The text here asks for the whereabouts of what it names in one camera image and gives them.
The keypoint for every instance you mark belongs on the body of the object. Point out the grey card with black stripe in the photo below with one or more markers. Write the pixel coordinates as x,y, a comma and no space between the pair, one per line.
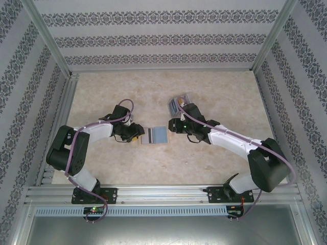
145,136

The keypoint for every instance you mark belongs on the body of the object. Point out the clear plastic card stand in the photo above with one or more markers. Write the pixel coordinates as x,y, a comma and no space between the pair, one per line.
170,112

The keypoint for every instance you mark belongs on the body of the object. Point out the beige card holder wallet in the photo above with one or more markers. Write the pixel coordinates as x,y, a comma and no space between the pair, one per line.
161,135

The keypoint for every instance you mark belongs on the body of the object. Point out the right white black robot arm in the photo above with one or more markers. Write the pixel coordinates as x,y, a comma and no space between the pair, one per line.
268,168

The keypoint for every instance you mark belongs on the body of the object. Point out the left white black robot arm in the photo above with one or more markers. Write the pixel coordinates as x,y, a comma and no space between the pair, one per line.
66,150

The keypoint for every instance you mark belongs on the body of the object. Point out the dark grey card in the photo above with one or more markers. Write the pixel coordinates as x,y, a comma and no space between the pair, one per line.
187,99

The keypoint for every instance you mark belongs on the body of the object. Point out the small circuit board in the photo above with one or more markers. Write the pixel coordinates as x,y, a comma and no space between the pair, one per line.
94,210
235,212

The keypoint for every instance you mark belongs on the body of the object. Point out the grey sheet metal panel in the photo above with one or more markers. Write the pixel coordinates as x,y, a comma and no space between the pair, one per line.
163,232

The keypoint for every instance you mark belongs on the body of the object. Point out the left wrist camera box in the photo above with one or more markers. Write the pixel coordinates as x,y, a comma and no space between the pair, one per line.
130,120

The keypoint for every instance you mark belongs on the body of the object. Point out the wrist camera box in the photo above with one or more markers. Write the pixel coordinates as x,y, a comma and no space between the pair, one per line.
130,120
182,117

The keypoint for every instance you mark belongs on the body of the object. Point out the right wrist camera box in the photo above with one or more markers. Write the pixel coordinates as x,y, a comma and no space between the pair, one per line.
182,117

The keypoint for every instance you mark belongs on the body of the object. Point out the thin aluminium wall rail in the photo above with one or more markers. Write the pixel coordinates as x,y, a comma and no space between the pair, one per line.
163,70

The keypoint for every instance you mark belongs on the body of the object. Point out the aluminium side rail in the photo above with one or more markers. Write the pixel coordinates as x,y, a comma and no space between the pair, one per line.
66,102

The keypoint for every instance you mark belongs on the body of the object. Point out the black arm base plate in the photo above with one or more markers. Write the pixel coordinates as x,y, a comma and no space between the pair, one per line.
214,195
111,195

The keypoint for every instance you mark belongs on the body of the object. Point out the aluminium mounting rail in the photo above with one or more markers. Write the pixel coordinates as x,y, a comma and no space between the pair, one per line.
163,195

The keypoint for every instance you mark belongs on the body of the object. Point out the aluminium corner post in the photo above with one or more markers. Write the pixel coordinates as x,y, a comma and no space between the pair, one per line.
274,38
48,38

